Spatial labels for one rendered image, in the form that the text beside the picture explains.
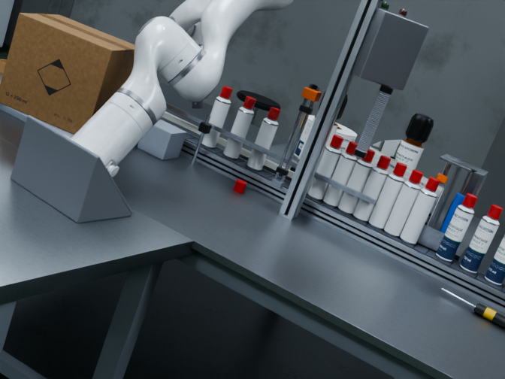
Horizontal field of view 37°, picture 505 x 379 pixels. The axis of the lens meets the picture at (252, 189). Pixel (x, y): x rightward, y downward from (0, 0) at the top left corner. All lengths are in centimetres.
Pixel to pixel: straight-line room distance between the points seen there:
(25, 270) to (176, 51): 70
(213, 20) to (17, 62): 64
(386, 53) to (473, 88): 317
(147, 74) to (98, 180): 31
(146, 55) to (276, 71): 401
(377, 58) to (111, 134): 77
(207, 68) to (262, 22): 404
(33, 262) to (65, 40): 92
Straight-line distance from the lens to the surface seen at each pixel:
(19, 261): 147
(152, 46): 185
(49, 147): 174
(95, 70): 220
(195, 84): 187
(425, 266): 225
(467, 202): 224
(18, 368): 229
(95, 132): 178
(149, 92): 182
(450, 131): 532
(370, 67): 212
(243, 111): 240
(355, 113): 553
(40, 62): 227
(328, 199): 232
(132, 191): 199
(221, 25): 195
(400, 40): 216
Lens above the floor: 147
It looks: 16 degrees down
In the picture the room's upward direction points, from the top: 21 degrees clockwise
